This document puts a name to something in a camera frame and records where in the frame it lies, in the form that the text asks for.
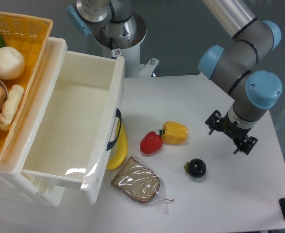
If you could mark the bagged bread slice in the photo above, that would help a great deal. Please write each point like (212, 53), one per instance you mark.
(139, 183)

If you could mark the yellow bell pepper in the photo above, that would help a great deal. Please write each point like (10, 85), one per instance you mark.
(173, 133)

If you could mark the orange woven basket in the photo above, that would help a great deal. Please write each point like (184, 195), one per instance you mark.
(22, 42)

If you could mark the red bell pepper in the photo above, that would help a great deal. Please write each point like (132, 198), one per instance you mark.
(151, 143)

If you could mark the beige twisted bread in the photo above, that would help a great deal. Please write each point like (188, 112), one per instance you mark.
(10, 106)

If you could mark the dark purple mangosteen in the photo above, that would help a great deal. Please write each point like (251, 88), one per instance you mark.
(196, 168)

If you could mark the white drawer cabinet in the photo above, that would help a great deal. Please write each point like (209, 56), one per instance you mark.
(15, 182)

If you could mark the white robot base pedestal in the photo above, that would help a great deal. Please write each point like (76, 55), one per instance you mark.
(124, 39)

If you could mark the yellow banana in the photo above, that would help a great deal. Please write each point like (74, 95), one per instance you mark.
(121, 150)

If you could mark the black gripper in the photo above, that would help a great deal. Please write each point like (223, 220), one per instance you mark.
(243, 142)

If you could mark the white plastic drawer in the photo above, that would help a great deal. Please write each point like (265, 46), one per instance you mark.
(79, 127)

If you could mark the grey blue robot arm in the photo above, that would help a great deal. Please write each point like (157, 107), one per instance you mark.
(253, 92)

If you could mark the white round bun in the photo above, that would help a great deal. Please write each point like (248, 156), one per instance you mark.
(12, 63)

